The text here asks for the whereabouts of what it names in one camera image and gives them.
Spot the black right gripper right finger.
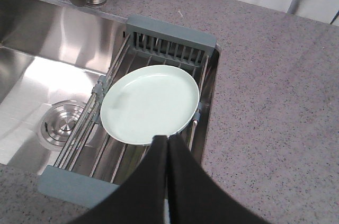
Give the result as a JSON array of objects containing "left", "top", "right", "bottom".
[{"left": 167, "top": 135, "right": 267, "bottom": 223}]

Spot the grey-green dish drying rack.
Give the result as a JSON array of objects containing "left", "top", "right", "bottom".
[{"left": 38, "top": 15, "right": 218, "bottom": 208}]

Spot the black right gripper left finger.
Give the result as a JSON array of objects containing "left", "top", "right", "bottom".
[{"left": 70, "top": 136, "right": 168, "bottom": 223}]

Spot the round steel sink drain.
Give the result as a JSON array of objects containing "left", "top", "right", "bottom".
[{"left": 37, "top": 100, "right": 86, "bottom": 151}]

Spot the light green round plate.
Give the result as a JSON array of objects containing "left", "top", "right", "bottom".
[{"left": 100, "top": 65, "right": 200, "bottom": 145}]

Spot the stainless steel sink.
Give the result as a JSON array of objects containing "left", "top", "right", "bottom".
[{"left": 1, "top": 0, "right": 219, "bottom": 174}]

